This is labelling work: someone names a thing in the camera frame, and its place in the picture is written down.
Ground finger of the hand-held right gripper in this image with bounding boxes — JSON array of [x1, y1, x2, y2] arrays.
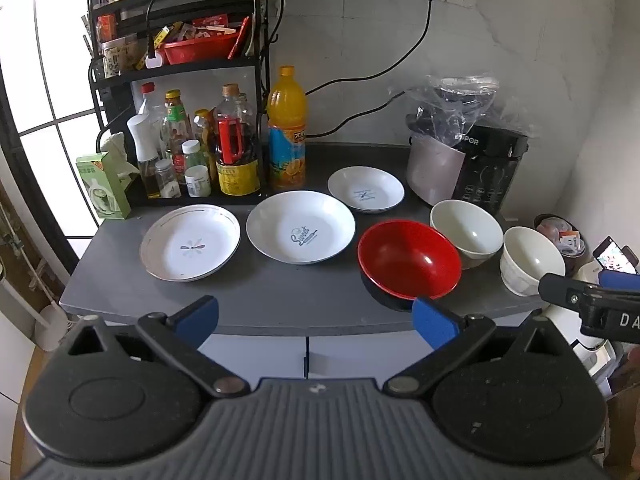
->
[[539, 273, 601, 311], [599, 270, 640, 292]]

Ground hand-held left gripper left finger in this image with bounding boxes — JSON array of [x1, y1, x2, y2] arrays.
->
[[65, 296, 251, 400]]

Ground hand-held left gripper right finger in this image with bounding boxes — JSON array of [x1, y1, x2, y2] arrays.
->
[[382, 297, 571, 397]]

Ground small white bowl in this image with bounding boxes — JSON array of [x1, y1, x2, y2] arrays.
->
[[500, 226, 567, 297]]

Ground red bowl with black outside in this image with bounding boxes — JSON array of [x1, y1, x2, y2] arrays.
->
[[357, 219, 462, 312]]

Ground white plate with flower print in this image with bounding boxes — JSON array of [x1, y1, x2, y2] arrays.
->
[[139, 204, 242, 283]]

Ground wide white bowl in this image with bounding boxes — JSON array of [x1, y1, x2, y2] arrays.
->
[[430, 199, 504, 270]]

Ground large white plate script print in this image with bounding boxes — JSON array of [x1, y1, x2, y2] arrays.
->
[[246, 190, 356, 265]]

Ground small white plate blue print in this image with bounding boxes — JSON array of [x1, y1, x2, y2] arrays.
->
[[327, 166, 405, 214]]

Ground smartphone with lit screen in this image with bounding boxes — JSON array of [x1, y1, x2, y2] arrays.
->
[[592, 236, 640, 276]]

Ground white plastic appliance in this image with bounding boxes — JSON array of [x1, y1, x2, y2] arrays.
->
[[541, 265, 617, 352]]

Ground brown pot with sachets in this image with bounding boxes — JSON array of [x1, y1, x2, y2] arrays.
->
[[533, 213, 587, 274]]

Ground grey base cabinet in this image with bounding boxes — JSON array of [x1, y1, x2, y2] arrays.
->
[[197, 332, 539, 382]]

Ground white plastic bottle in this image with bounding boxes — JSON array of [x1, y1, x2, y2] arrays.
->
[[184, 165, 212, 198]]

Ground clear spice jar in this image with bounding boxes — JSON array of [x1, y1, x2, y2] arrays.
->
[[154, 158, 182, 199]]

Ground electric pressure cooker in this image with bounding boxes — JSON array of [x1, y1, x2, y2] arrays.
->
[[405, 110, 531, 214]]

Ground green carton box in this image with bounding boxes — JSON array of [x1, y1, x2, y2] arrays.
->
[[75, 152, 132, 220]]

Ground jar with white cap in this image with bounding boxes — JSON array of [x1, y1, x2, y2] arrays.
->
[[181, 139, 207, 168]]

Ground dark sauce bottle yellow label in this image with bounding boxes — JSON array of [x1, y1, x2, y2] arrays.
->
[[214, 84, 262, 197]]

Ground white oil spray bottle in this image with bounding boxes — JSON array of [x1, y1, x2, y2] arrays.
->
[[127, 113, 164, 199]]

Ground white crumpled cloth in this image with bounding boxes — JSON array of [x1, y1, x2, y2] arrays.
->
[[99, 132, 142, 182]]

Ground orange juice bottle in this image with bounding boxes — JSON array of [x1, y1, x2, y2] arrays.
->
[[267, 65, 307, 192]]

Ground clear plastic bag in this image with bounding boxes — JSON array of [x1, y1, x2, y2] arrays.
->
[[389, 75, 540, 155]]

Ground black metal shelf rack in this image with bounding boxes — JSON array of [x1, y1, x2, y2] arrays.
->
[[85, 0, 282, 202]]

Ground red plastic basket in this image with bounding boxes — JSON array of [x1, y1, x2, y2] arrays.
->
[[157, 29, 239, 65]]

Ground clear jar of dried food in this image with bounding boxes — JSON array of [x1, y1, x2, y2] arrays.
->
[[100, 35, 139, 79]]

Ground red flat packet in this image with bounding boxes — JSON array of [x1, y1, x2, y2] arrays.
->
[[229, 17, 251, 60]]

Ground window with black frame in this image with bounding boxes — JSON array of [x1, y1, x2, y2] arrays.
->
[[0, 0, 103, 242]]

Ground black power cable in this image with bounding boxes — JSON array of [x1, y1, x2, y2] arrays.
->
[[304, 0, 434, 140]]

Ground thin black charger cable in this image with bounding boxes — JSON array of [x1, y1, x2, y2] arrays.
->
[[144, 0, 213, 61]]

